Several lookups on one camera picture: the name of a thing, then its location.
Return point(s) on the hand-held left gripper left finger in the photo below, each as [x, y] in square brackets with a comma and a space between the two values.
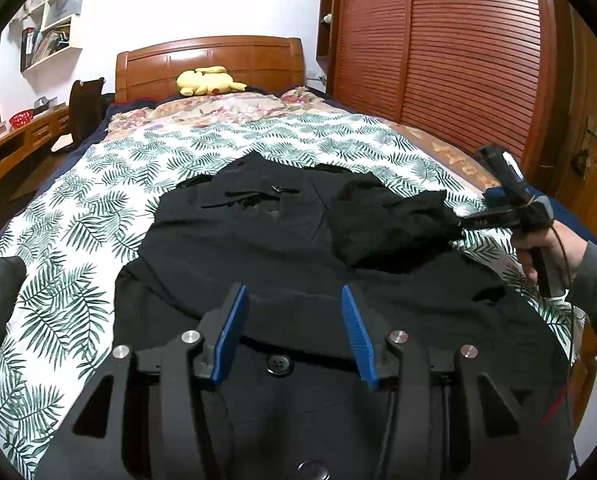
[228, 340]

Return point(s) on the black buttoned coat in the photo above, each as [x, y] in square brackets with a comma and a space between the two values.
[278, 260]

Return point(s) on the grey desk item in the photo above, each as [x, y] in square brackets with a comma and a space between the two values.
[44, 103]

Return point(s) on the wooden slatted wardrobe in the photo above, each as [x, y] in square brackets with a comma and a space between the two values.
[453, 60]

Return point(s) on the wooden bed headboard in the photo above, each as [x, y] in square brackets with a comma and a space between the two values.
[153, 65]

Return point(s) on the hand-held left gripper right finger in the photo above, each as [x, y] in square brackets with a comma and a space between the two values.
[361, 345]

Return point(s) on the person's right hand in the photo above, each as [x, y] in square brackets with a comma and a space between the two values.
[568, 255]

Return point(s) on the yellow plush toy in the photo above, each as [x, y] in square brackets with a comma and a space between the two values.
[203, 82]

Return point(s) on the floral quilt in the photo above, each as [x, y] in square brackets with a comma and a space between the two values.
[203, 110]

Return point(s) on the wooden desk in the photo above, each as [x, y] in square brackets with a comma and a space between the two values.
[48, 127]

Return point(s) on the white wall shelf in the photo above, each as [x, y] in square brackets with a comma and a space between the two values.
[53, 58]

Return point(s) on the dark wooden chair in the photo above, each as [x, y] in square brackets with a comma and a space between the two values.
[86, 110]

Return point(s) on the wooden bed with leaf bedspread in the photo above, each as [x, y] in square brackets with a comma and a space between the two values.
[78, 220]

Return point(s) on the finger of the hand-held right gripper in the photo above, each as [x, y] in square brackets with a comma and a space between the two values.
[493, 219]
[501, 170]

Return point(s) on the row of shelf books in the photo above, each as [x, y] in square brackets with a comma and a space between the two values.
[48, 47]

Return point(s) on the red basket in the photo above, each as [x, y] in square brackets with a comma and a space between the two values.
[21, 120]

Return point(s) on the brown bed mat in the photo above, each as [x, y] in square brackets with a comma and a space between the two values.
[453, 155]

